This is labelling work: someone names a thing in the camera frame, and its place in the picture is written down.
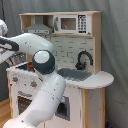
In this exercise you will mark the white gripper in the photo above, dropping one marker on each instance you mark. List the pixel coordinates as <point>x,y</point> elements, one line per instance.
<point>5,52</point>

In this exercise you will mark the small metal cooking pot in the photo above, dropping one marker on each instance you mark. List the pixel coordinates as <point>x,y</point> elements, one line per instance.
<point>18,58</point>

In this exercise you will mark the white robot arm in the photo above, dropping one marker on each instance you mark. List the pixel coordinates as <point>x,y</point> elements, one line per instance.
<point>49,95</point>

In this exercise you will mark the wooden toy kitchen unit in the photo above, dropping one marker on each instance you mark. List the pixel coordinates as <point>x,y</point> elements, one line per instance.
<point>67,46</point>

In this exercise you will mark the black toy stovetop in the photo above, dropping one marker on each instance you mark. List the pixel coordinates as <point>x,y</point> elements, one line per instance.
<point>26,67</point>

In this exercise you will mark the grey range hood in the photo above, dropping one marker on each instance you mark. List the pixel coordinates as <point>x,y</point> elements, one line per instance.
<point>39,26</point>

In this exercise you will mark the left red stove knob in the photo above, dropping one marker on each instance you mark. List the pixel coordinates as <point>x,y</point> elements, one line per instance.
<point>14,79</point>

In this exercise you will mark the red stove knob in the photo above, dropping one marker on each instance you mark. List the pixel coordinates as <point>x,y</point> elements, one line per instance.
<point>14,79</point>
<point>33,84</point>

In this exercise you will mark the right red stove knob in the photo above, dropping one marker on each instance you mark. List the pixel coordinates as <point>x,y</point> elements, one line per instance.
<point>33,84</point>

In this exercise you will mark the toy oven door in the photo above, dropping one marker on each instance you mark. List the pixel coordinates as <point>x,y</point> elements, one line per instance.
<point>21,99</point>

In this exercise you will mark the toy microwave oven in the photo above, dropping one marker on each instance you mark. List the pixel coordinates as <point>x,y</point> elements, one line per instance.
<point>73,24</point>

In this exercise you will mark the grey toy sink basin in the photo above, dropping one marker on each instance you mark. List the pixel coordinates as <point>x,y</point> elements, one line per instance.
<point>73,74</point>

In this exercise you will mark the black toy faucet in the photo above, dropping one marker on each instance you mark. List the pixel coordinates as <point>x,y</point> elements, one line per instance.
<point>81,64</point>

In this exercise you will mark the white cabinet door with dispenser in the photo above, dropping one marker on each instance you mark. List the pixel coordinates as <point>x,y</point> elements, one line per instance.
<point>68,114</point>

